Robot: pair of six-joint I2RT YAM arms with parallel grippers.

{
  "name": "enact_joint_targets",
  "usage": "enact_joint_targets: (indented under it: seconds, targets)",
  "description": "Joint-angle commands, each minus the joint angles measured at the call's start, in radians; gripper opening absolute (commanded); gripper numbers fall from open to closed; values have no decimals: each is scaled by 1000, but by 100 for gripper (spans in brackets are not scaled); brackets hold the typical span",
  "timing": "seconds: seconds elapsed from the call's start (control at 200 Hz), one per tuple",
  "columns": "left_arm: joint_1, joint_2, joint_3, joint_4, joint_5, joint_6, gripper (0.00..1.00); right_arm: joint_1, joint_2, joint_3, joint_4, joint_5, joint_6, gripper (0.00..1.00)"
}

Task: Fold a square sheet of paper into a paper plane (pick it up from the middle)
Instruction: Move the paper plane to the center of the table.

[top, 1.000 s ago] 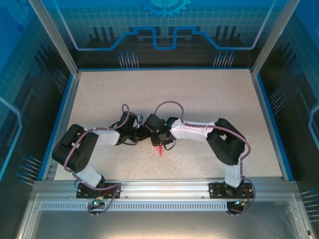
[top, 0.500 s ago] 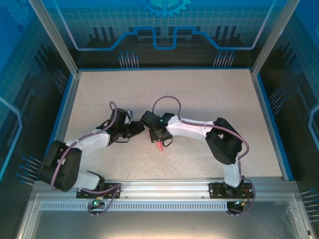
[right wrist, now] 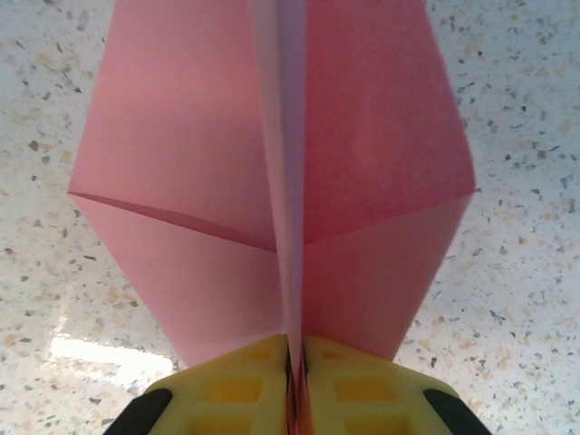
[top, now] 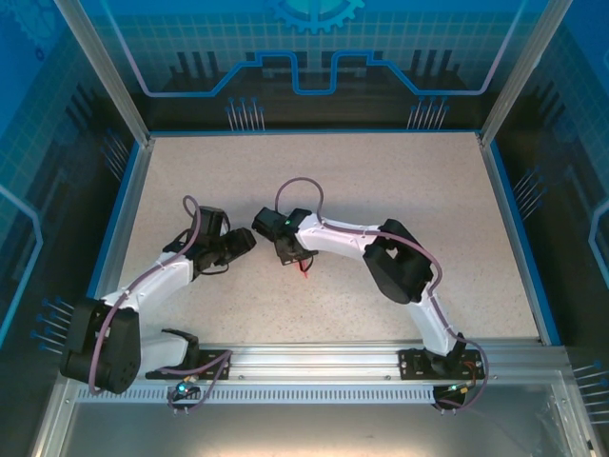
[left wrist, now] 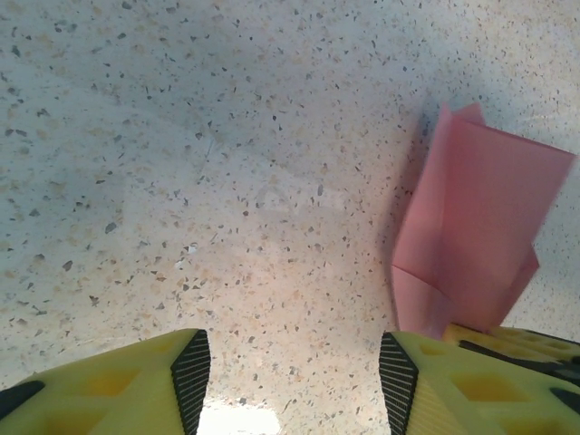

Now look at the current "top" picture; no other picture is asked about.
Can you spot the sheet metal tray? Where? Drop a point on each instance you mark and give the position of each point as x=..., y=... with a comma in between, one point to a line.
x=304, y=433

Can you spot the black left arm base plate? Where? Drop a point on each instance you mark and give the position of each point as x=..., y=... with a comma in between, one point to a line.
x=216, y=369

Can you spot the aluminium frame post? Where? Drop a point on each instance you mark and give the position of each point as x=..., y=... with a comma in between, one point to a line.
x=115, y=81
x=523, y=71

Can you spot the aluminium mounting rail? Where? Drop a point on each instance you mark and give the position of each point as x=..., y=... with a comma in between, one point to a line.
x=314, y=362

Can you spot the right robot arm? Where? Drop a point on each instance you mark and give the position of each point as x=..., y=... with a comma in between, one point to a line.
x=397, y=266

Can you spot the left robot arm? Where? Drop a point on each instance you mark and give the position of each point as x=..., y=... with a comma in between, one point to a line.
x=102, y=347

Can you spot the aluminium side rail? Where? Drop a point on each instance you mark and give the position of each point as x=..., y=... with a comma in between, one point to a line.
x=123, y=238

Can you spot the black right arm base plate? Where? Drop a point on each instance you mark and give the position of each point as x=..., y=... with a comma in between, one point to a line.
x=410, y=365

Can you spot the blue table border frame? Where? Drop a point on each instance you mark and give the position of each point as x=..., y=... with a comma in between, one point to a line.
x=519, y=238

